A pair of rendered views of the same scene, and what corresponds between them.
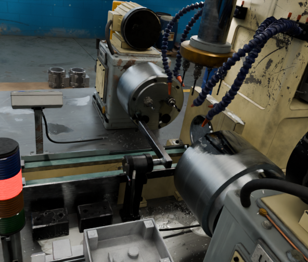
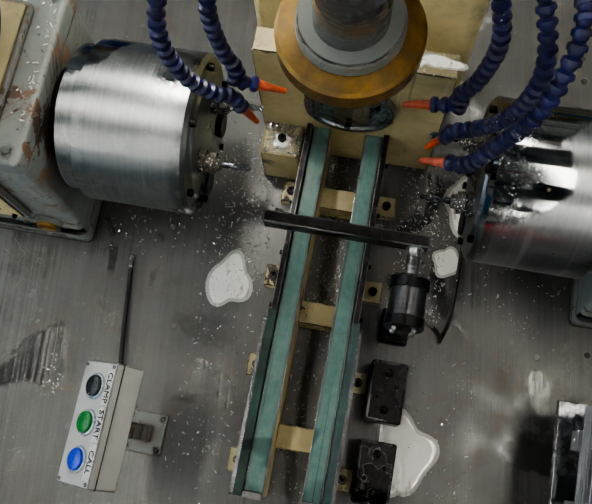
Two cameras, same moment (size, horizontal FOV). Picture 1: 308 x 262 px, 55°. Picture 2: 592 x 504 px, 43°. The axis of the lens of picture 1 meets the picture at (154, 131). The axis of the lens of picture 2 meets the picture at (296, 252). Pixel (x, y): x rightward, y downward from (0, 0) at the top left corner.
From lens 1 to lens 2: 94 cm
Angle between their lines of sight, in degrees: 51
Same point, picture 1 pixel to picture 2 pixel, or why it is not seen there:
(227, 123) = (430, 83)
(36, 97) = (113, 431)
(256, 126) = (444, 17)
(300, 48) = not seen: outside the picture
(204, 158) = (537, 225)
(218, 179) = (591, 238)
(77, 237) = (404, 434)
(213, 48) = (397, 49)
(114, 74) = (37, 176)
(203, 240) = not seen: hidden behind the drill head
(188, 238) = not seen: hidden behind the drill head
